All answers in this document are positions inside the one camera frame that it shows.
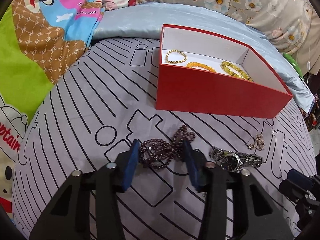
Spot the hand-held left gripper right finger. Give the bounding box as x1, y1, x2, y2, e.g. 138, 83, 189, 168
182, 139, 294, 240

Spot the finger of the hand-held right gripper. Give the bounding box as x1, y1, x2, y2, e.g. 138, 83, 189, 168
279, 169, 313, 202

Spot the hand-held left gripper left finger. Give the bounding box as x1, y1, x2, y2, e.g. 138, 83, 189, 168
29, 139, 140, 240

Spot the dark red bead necklace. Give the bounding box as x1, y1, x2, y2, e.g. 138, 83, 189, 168
139, 125, 196, 171

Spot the red cardboard box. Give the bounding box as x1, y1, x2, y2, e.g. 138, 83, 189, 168
155, 24, 293, 119

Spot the yellow and gold bead bracelet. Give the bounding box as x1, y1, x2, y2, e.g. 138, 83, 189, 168
220, 60, 253, 82

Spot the silver wristwatch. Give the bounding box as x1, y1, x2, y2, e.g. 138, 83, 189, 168
209, 145, 264, 172

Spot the grey striped bed sheet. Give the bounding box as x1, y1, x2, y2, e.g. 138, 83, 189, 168
11, 36, 315, 240

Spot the green plastic item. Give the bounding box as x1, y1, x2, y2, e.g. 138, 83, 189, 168
284, 52, 304, 78

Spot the light blue satin sheet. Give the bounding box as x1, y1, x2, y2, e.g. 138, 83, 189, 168
91, 2, 314, 113

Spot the cartoon monkey blanket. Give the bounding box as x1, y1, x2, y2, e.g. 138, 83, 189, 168
0, 0, 105, 220

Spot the silver chain necklace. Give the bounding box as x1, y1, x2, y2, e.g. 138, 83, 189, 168
244, 133, 266, 152

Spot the white cable with switch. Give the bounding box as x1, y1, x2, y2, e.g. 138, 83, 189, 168
304, 30, 314, 85

